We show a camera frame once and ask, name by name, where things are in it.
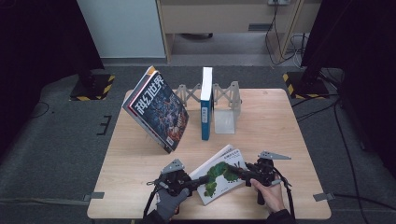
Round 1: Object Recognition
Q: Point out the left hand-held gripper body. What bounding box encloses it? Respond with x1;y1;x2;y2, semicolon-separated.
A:
153;158;192;197

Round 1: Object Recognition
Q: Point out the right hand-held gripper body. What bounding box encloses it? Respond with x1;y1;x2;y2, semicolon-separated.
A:
246;150;292;206

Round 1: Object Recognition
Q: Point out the white caterpillar picture book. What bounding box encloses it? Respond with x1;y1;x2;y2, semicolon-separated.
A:
189;144;250;206

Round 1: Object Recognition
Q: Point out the translucent expandable book rack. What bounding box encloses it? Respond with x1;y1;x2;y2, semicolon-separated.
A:
176;81;243;135

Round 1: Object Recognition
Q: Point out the blue book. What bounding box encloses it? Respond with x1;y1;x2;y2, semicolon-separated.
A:
200;66;216;141

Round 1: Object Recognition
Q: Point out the dark illustrated magazine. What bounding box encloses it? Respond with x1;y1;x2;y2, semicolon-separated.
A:
129;73;190;154

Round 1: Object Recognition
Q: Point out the person's right hand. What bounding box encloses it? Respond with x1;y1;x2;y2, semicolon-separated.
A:
249;177;286;214

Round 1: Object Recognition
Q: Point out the grey tape strip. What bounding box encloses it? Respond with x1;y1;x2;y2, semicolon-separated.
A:
312;191;335;203
82;191;106;202

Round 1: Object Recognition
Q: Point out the striped black stand base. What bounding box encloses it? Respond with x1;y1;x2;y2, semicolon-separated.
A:
282;70;331;100
69;73;116;102

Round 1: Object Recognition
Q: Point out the black curtain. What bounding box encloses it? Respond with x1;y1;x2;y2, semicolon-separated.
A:
0;0;106;157
300;0;396;169

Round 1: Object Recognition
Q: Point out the beige wooden desk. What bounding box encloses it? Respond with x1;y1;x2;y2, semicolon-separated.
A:
155;0;323;63

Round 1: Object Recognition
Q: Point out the white partition panel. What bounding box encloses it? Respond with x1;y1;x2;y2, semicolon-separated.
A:
76;0;166;59

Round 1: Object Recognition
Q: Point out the left hand-held gripper cable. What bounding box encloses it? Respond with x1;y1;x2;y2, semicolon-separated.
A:
143;183;162;218

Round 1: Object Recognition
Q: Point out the hand-held gripper cable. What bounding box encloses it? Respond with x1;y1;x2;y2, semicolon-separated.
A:
143;183;162;218
274;167;295;218

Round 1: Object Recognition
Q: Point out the right hand-held gripper cable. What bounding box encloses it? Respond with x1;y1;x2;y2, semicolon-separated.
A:
274;167;295;218

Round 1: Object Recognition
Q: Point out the black floor cable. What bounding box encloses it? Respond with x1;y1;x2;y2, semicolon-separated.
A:
290;92;340;123
332;102;372;224
332;192;396;213

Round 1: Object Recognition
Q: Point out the white cable bundle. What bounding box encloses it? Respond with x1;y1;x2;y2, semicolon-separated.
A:
289;34;310;69

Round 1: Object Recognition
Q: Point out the black hanging cable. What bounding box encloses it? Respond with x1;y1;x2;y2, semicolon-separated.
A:
264;4;300;66

